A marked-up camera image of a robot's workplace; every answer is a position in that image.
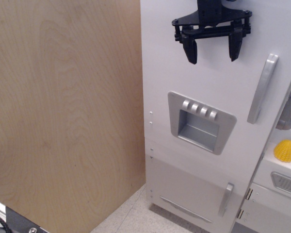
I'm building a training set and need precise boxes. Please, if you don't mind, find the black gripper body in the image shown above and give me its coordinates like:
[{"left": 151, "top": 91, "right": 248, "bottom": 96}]
[{"left": 172, "top": 0, "right": 252, "bottom": 42}]

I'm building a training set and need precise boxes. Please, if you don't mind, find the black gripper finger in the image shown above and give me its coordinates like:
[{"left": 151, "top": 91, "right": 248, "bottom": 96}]
[
  {"left": 182, "top": 35, "right": 197, "bottom": 65},
  {"left": 228, "top": 29, "right": 243, "bottom": 62}
]

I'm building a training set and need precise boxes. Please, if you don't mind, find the white fridge door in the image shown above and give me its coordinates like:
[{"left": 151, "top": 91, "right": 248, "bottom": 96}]
[{"left": 139, "top": 0, "right": 291, "bottom": 185}]

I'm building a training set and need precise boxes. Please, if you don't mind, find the white toy fridge cabinet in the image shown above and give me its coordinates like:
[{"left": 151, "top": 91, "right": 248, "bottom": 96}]
[{"left": 143, "top": 55, "right": 291, "bottom": 233}]

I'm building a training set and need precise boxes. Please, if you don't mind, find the grey ice dispenser box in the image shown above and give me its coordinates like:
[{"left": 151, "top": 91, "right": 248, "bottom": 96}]
[{"left": 168, "top": 91, "right": 237, "bottom": 155}]

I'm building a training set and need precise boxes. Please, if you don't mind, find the yellow toy corn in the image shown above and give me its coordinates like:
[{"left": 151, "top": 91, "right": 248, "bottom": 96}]
[{"left": 274, "top": 139, "right": 291, "bottom": 163}]

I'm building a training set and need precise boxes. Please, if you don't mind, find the light plywood board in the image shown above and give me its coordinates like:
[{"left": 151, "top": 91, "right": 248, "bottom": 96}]
[{"left": 0, "top": 0, "right": 145, "bottom": 233}]

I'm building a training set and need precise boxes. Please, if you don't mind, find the white lower freezer door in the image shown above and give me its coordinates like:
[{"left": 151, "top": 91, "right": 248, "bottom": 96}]
[{"left": 145, "top": 139, "right": 247, "bottom": 233}]

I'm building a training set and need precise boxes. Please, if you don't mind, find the white toy oven unit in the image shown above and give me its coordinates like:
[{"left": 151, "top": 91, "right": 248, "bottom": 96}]
[{"left": 232, "top": 129, "right": 291, "bottom": 233}]

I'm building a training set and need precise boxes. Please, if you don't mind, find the silver fridge door handle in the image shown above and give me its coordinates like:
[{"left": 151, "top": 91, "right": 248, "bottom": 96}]
[{"left": 247, "top": 53, "right": 279, "bottom": 124}]

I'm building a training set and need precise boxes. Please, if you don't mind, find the silver freezer door handle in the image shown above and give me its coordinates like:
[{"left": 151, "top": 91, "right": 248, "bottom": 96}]
[{"left": 218, "top": 183, "right": 234, "bottom": 217}]

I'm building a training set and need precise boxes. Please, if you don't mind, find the black metal base plate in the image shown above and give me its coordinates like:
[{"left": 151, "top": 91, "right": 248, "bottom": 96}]
[{"left": 0, "top": 203, "right": 48, "bottom": 233}]

